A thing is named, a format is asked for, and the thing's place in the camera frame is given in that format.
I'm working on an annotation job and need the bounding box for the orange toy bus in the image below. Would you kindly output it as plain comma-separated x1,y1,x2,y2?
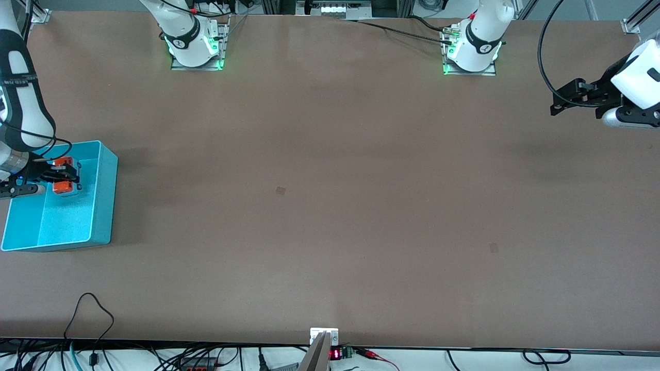
53,156,79,196

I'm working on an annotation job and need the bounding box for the blue plastic box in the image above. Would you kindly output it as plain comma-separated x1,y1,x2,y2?
1,140,119,252

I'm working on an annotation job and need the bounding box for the black power strip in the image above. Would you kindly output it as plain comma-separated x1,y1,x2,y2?
178,357,220,371

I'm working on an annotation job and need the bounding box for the white lit device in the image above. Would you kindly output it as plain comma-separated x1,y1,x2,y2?
296,0,372,16

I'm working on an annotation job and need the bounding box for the red clip test lead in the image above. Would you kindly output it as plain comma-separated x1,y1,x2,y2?
356,348,400,371

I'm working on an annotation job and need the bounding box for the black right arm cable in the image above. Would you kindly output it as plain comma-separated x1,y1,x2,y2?
0,119,73,164

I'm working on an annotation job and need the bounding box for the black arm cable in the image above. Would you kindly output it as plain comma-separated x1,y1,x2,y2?
538,0,619,109
0,119,73,164

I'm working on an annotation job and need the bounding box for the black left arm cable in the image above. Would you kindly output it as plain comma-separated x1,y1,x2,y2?
538,0,619,109

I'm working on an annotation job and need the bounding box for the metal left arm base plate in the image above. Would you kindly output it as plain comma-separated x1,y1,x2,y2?
441,26,497,76

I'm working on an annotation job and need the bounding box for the black looped cable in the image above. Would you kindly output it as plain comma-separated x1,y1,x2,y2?
63,293,115,371

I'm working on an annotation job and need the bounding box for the thick black table cable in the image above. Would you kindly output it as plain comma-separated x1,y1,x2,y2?
410,15,450,32

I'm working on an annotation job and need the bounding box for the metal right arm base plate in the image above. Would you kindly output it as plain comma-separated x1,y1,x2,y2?
171,15,230,71

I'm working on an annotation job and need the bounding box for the thin black table cable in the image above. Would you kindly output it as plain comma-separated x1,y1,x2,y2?
340,20,454,44

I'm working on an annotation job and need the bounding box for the black coiled cable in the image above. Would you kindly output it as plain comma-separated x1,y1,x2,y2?
522,349,571,365

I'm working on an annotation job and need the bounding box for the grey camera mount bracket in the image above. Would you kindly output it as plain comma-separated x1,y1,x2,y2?
298,328,339,371

